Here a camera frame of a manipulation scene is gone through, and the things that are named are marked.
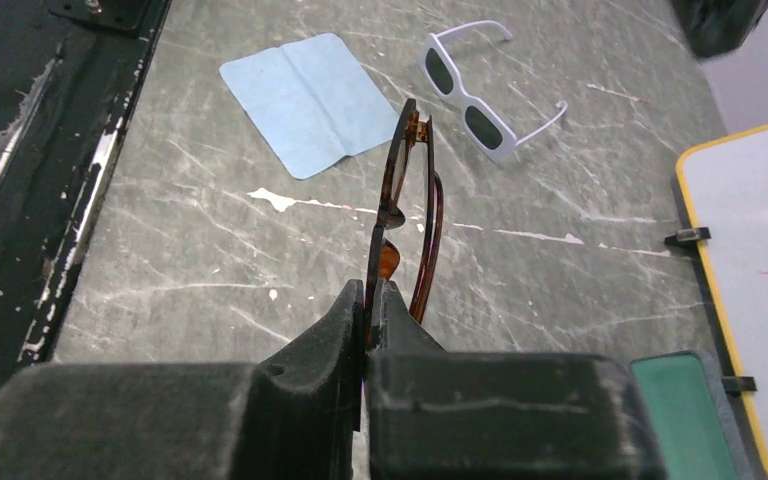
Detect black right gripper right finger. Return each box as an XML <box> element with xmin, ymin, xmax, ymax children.
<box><xmin>365</xmin><ymin>281</ymin><xmax>666</xmax><ymax>479</ymax></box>

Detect light blue cloth left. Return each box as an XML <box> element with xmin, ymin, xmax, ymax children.
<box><xmin>219</xmin><ymin>33</ymin><xmax>398</xmax><ymax>180</ymax></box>

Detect white frame sunglasses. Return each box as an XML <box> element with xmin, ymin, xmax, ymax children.
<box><xmin>419</xmin><ymin>19</ymin><xmax>569</xmax><ymax>164</ymax></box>

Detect brown tortoise sunglasses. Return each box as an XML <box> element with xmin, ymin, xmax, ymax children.
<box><xmin>364</xmin><ymin>97</ymin><xmax>446</xmax><ymax>349</ymax></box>

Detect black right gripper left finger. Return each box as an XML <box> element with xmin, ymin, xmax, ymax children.
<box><xmin>0</xmin><ymin>280</ymin><xmax>363</xmax><ymax>479</ymax></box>

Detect blue glasses case green lining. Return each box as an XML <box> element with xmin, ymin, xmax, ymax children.
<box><xmin>630</xmin><ymin>350</ymin><xmax>756</xmax><ymax>479</ymax></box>

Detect yellow framed whiteboard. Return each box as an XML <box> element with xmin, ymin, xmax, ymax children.
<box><xmin>669</xmin><ymin>124</ymin><xmax>768</xmax><ymax>478</ymax></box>

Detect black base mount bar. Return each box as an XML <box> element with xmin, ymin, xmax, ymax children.
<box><xmin>0</xmin><ymin>1</ymin><xmax>170</xmax><ymax>387</ymax></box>

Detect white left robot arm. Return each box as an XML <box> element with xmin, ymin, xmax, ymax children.
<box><xmin>670</xmin><ymin>0</ymin><xmax>768</xmax><ymax>60</ymax></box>

